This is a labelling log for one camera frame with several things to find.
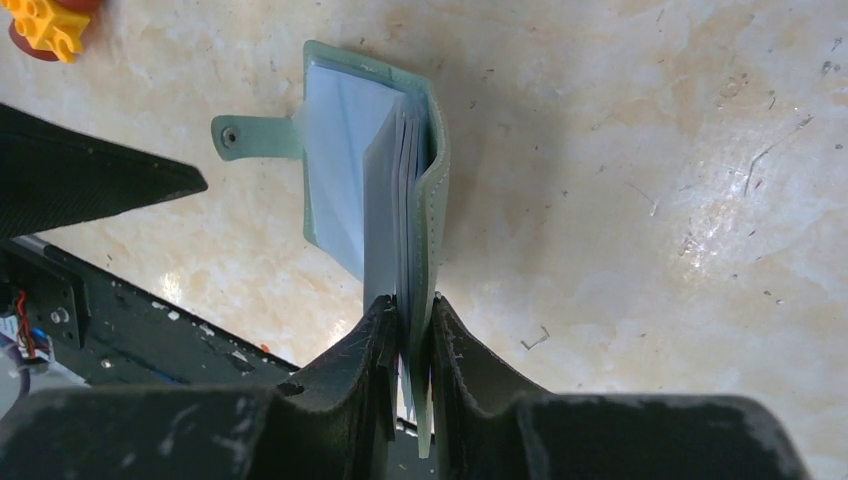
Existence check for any green card holder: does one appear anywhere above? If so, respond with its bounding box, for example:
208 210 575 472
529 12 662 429
210 40 450 457

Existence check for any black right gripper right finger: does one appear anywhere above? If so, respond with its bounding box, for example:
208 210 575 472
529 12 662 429
431 297 548 479

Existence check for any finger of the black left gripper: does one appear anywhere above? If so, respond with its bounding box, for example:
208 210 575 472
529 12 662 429
1 105 208 239

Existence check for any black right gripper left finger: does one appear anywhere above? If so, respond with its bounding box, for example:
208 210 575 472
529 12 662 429
264 295 399 479

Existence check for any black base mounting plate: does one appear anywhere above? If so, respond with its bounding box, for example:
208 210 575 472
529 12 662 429
1 237 298 385

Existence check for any orange red toy block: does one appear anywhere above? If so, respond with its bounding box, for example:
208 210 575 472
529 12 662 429
1 0 103 64

